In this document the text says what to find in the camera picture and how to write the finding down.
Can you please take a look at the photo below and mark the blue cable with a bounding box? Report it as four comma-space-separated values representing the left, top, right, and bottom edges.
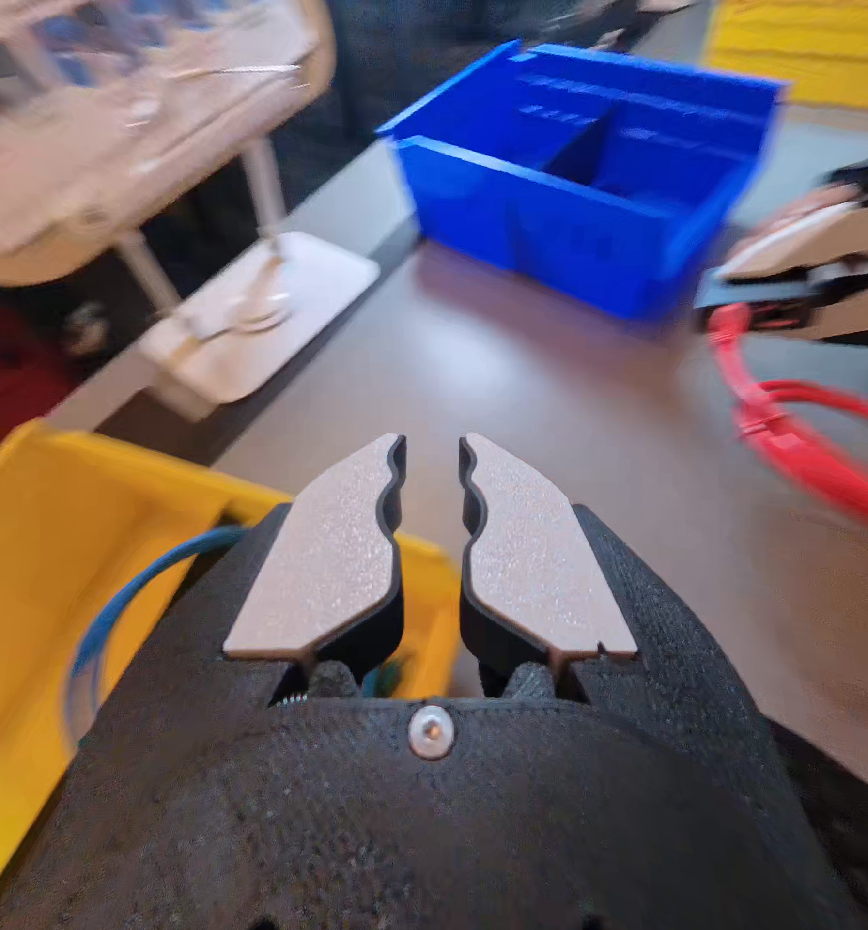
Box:
66, 523, 250, 753

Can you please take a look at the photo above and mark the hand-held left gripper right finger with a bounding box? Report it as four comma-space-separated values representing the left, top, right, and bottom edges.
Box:
458, 433, 639, 661

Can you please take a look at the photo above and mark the white stand with base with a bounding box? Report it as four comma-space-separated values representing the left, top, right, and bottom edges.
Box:
0, 0, 337, 286
113, 137, 382, 424

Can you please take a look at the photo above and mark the blue plastic bin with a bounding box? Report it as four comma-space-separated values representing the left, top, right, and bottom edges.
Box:
374, 39, 790, 322

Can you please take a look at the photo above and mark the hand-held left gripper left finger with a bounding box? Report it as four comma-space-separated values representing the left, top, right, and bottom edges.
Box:
222, 433, 407, 664

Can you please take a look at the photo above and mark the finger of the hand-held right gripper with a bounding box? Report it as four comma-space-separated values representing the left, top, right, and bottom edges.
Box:
805, 279, 868, 344
716, 198, 868, 283

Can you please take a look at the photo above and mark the yellow plastic bin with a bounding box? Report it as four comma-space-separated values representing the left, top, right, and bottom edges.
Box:
701, 0, 868, 111
0, 420, 463, 891

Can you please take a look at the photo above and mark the black ethernet port box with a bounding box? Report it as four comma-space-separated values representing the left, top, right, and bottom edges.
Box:
694, 263, 819, 329

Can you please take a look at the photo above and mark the red ethernet cable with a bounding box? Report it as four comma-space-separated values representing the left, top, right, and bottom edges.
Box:
706, 301, 868, 533

